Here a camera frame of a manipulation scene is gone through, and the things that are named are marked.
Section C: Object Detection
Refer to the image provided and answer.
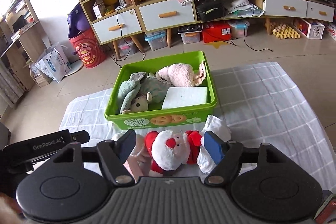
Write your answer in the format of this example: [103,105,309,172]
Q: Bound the pink plush pig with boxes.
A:
[155,61,207,87]

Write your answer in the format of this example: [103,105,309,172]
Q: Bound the white patterned toy box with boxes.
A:
[293,18,325,40]

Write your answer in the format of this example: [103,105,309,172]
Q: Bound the wooden cabinet with white drawers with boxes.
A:
[79,0,335,45]

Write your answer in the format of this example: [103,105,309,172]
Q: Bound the green plastic storage bin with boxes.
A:
[104,51,218,130]

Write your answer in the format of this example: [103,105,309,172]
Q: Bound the red box under cabinet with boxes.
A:
[202,21,232,43]

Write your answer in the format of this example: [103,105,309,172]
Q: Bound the black bag on shelf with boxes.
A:
[196,0,226,22]

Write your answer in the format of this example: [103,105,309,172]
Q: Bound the red printed bucket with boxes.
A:
[70,28,106,69]

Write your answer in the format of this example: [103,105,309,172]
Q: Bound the mouse doll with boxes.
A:
[139,73,172,109]

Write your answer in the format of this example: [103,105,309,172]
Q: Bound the person's left hand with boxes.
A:
[0,193,22,224]

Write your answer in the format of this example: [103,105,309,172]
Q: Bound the white paper shopping bag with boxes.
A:
[35,44,71,83]

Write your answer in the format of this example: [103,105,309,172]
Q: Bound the clear storage box blue lid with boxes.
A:
[144,30,167,51]

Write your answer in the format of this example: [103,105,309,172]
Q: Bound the yellow egg tray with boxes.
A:
[270,23,301,39]

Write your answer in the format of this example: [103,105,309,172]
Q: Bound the grey checked table cloth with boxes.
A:
[59,62,335,193]

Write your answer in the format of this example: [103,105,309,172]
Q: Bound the Santa Claus plush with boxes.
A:
[144,130,202,177]

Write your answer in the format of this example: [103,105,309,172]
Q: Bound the white cloth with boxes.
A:
[197,115,231,174]

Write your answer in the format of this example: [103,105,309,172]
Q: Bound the white foam block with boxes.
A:
[162,86,208,109]

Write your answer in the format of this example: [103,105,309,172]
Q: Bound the wooden desk at left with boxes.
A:
[1,0,51,92]

